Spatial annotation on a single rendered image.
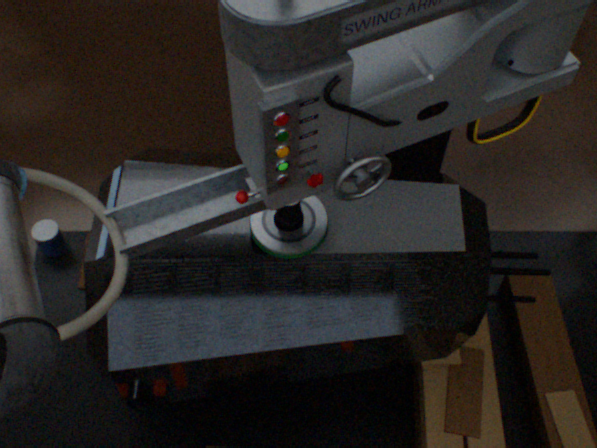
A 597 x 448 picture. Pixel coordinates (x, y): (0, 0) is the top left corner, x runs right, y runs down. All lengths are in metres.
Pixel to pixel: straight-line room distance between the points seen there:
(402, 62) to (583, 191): 1.82
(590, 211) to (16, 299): 2.57
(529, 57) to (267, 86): 0.72
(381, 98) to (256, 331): 0.81
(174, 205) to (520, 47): 0.91
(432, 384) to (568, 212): 1.11
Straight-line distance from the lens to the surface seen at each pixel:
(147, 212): 1.84
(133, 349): 2.17
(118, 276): 1.71
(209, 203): 1.84
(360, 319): 2.11
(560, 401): 2.74
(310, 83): 1.46
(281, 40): 1.36
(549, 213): 3.27
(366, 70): 1.68
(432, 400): 2.52
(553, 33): 1.86
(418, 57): 1.70
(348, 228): 2.09
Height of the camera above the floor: 2.59
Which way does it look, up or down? 58 degrees down
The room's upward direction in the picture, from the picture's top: straight up
